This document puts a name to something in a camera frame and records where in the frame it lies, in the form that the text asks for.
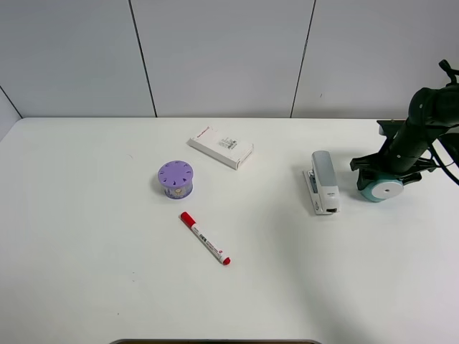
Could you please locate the white flat cardboard box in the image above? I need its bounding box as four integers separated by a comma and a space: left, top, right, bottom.
187, 126, 254, 171

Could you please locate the red white marker pen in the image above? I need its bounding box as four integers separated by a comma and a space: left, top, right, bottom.
179, 212, 231, 266

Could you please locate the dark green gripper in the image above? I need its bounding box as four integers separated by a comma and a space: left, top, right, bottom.
350, 120, 438, 191

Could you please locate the dark green robot arm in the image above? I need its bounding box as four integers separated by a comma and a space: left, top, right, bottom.
350, 85, 458, 192

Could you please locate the grey white stapler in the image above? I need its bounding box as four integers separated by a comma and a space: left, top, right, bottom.
303, 150, 341, 215

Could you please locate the purple round container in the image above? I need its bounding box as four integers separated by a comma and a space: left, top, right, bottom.
157, 161, 194, 199

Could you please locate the teal round pencil sharpener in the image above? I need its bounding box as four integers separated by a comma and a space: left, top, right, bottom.
360, 174, 404, 202

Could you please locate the black cable bundle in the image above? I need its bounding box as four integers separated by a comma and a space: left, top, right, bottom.
426, 59, 459, 186

